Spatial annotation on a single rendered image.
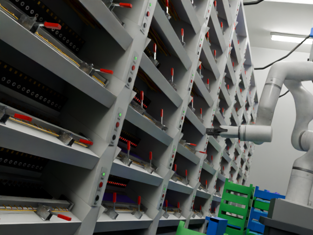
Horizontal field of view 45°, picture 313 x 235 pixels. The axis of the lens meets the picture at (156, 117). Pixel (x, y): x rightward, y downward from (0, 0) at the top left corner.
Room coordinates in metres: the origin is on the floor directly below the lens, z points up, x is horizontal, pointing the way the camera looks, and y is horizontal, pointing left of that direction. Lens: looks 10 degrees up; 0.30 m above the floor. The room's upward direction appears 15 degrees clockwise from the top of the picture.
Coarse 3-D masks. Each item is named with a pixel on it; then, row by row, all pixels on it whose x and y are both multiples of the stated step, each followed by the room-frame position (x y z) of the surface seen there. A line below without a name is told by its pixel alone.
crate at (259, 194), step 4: (256, 188) 2.88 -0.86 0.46; (256, 192) 2.88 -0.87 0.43; (260, 192) 2.86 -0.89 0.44; (264, 192) 2.84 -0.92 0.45; (268, 192) 2.82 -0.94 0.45; (256, 196) 2.87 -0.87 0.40; (260, 196) 2.85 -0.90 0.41; (264, 196) 2.84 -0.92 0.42; (268, 196) 2.82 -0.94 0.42; (272, 196) 2.80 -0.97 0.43; (276, 196) 2.78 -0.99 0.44; (280, 196) 2.76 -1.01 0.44; (284, 196) 2.74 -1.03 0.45; (268, 200) 3.00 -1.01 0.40
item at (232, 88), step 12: (240, 36) 3.17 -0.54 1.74; (240, 48) 3.16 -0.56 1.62; (240, 72) 3.23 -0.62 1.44; (228, 84) 3.17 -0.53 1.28; (228, 108) 3.16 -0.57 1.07; (216, 120) 3.19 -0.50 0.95; (216, 156) 3.16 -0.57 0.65; (204, 180) 3.18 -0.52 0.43; (204, 204) 3.16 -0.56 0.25; (204, 228) 3.20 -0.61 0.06
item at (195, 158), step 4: (180, 136) 1.93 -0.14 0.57; (180, 144) 1.97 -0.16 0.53; (188, 144) 2.53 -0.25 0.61; (180, 148) 2.01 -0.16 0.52; (184, 148) 2.07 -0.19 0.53; (196, 148) 2.51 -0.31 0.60; (180, 152) 2.06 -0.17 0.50; (184, 152) 2.12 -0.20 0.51; (188, 152) 2.18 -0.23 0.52; (196, 152) 2.51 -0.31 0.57; (200, 152) 2.50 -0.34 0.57; (184, 156) 2.16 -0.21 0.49; (188, 156) 2.22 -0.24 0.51; (192, 156) 2.30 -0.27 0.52; (196, 156) 2.37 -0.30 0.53; (200, 156) 2.49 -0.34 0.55; (192, 160) 2.35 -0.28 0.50; (196, 160) 2.43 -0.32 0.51
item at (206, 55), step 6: (204, 36) 1.93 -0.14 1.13; (204, 42) 1.98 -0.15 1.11; (204, 48) 2.03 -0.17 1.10; (204, 54) 2.22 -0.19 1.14; (210, 54) 2.14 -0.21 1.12; (198, 60) 2.45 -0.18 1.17; (204, 60) 2.36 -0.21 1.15; (210, 60) 2.20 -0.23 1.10; (216, 60) 2.32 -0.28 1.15; (204, 66) 2.51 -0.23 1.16; (210, 66) 2.41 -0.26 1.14; (216, 66) 2.34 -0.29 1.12; (216, 72) 2.41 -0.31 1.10; (216, 78) 2.48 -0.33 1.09
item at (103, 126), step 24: (120, 0) 1.21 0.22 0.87; (144, 0) 1.18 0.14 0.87; (96, 48) 1.22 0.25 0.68; (120, 48) 1.19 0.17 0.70; (120, 72) 1.19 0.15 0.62; (72, 96) 1.24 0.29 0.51; (120, 96) 1.20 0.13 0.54; (96, 120) 1.20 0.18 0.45; (48, 168) 1.24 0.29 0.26; (72, 168) 1.21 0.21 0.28; (96, 168) 1.18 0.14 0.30; (96, 216) 1.26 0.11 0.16
